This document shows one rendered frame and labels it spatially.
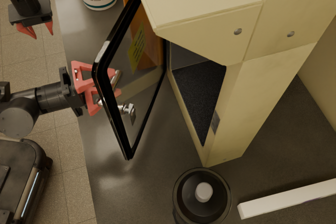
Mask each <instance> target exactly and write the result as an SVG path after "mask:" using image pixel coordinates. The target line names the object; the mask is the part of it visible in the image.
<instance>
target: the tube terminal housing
mask: <svg viewBox="0 0 336 224"><path fill-rule="evenodd" d="M262 1H263V4H262V6H261V9H260V12H259V15H258V18H257V20H256V23H255V26H254V29H253V31H252V34H251V37H250V40H249V43H248V45H247V48H246V51H245V54H244V56H243V59H242V61H241V62H239V63H236V64H232V65H228V66H226V73H225V76H224V80H223V83H222V86H221V90H220V93H219V96H218V100H217V103H216V106H215V110H216V112H217V114H218V116H219V118H220V122H219V124H218V127H217V130H216V133H215V135H214V132H213V130H212V128H211V123H212V120H211V123H210V127H209V130H208V133H207V137H206V140H205V143H204V146H201V143H200V141H199V138H198V136H197V134H196V131H195V129H194V126H193V124H192V121H191V119H190V116H189V114H188V111H187V109H186V106H185V104H184V101H183V99H182V96H181V94H180V91H179V89H178V87H177V84H176V82H175V79H174V77H173V74H172V70H171V41H170V66H169V69H168V68H167V76H168V79H169V81H170V84H171V87H172V89H173V92H174V94H175V97H176V99H177V102H178V104H179V107H180V109H181V112H182V115H183V117H184V120H185V122H186V125H187V127H188V130H189V132H190V135H191V137H192V140H193V143H194V145H195V148H196V150H197V153H198V155H199V158H200V160H201V163H202V165H203V167H206V168H209V167H212V166H215V165H218V164H221V163H224V162H227V161H230V160H233V159H236V158H239V157H241V156H242V155H243V153H244V152H245V150H246V149H247V147H248V146H249V144H250V143H251V141H252V140H253V138H254V137H255V135H256V134H257V132H258V131H259V129H260V128H261V126H262V125H263V123H264V122H265V120H266V119H267V117H268V116H269V114H270V113H271V111H272V110H273V108H274V107H275V105H276V104H277V102H278V101H279V99H280V98H281V96H282V95H283V93H284V92H285V90H286V89H287V87H288V86H289V84H290V83H291V81H292V80H293V78H294V77H295V75H296V74H297V72H298V71H299V69H300V68H301V66H302V65H303V63H304V62H305V60H306V59H307V57H308V56H309V54H310V53H311V51H312V50H313V48H314V47H315V45H316V44H317V42H318V40H319V39H320V37H321V36H322V34H323V33H324V31H325V30H326V28H327V27H328V25H329V24H330V22H331V21H332V19H333V18H334V16H335V15H336V0H262ZM215 110H214V113H215ZM214 113H213V116H214ZM212 119H213V117H212Z"/></svg>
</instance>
